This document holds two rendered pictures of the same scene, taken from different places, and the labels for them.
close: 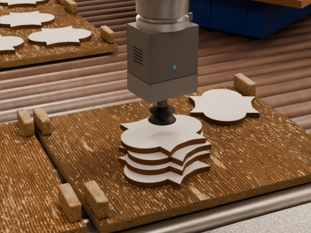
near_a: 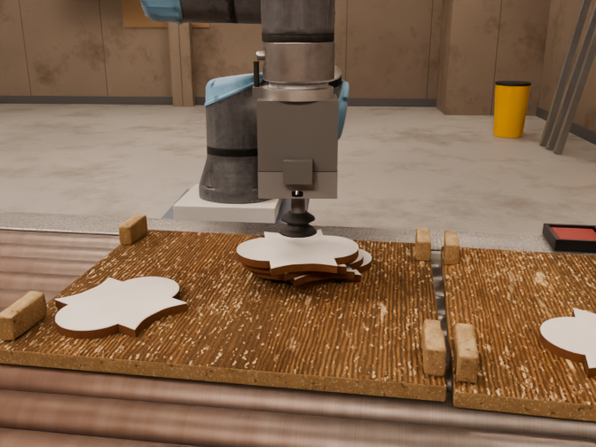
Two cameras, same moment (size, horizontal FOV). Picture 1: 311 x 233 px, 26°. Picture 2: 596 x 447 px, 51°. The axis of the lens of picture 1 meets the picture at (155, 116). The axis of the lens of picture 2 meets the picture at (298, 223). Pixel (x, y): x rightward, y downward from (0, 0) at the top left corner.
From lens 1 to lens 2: 1.55 m
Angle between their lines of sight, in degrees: 126
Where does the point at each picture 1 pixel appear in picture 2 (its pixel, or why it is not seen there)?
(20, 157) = (489, 321)
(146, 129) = (314, 251)
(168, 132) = (294, 243)
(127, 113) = (266, 344)
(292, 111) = not seen: hidden behind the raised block
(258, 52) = not seen: outside the picture
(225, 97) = (94, 309)
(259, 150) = (192, 255)
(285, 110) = not seen: hidden behind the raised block
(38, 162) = (464, 307)
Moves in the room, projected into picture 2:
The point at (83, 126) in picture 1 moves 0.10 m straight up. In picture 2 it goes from (360, 341) to (364, 240)
